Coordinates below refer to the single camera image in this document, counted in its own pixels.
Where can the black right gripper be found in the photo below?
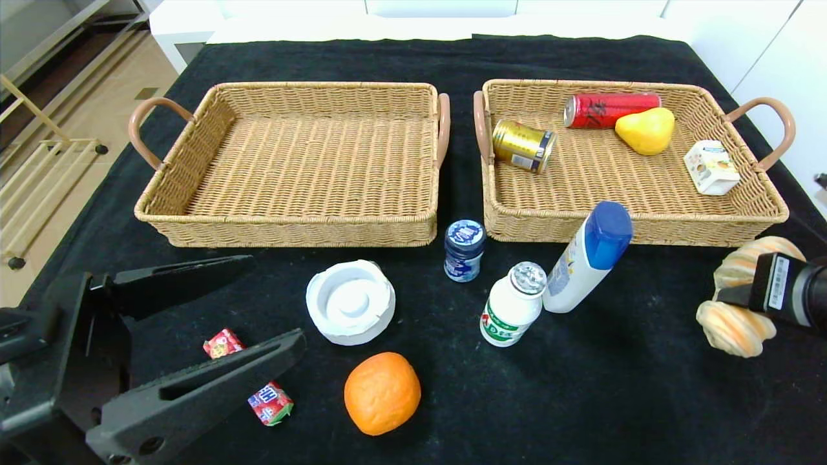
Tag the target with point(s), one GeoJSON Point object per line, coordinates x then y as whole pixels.
{"type": "Point", "coordinates": [777, 283]}

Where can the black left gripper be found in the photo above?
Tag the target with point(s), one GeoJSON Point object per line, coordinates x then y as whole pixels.
{"type": "Point", "coordinates": [57, 349]}

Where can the striped spiral bread roll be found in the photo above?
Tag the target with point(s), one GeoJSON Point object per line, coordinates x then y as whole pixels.
{"type": "Point", "coordinates": [736, 329]}

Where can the white lotion bottle blue cap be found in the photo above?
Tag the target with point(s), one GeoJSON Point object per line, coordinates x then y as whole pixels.
{"type": "Point", "coordinates": [575, 278]}

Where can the white yogurt bottle green label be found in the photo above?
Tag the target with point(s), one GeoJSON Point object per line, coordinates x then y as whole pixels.
{"type": "Point", "coordinates": [510, 316]}

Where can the red candy pack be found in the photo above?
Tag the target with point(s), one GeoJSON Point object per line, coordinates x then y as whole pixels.
{"type": "Point", "coordinates": [271, 403]}

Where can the small white carton box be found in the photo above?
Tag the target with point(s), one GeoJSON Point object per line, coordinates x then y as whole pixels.
{"type": "Point", "coordinates": [711, 169]}

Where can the white round ashtray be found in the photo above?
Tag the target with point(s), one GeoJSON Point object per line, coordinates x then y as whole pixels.
{"type": "Point", "coordinates": [349, 303]}

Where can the yellow pear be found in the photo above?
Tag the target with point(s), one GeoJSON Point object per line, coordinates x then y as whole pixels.
{"type": "Point", "coordinates": [646, 132]}

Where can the orange fruit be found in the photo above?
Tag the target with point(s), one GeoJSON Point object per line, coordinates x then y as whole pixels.
{"type": "Point", "coordinates": [382, 394]}

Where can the light wooden slatted rack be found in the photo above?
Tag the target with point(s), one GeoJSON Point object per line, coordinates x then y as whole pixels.
{"type": "Point", "coordinates": [45, 174]}

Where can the red soda can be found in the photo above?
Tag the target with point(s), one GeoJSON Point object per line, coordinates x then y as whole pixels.
{"type": "Point", "coordinates": [601, 111]}

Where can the gold drink can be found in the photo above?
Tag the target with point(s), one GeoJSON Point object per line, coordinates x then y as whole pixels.
{"type": "Point", "coordinates": [520, 145]}

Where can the small blue lidded jar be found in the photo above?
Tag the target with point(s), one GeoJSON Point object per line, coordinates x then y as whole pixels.
{"type": "Point", "coordinates": [464, 255]}

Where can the grey metal shelf unit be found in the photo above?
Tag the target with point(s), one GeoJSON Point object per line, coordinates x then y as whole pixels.
{"type": "Point", "coordinates": [39, 39]}

